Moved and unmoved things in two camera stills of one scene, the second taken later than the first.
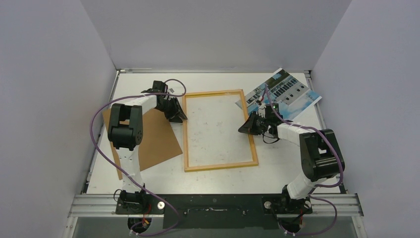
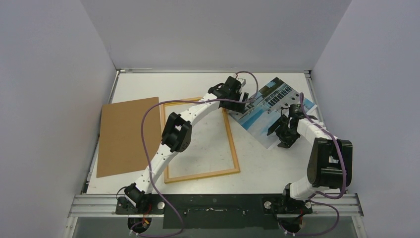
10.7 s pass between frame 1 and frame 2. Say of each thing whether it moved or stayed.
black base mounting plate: stayed
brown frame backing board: moved
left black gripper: moved
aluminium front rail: stayed
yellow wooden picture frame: moved
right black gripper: moved
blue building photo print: moved
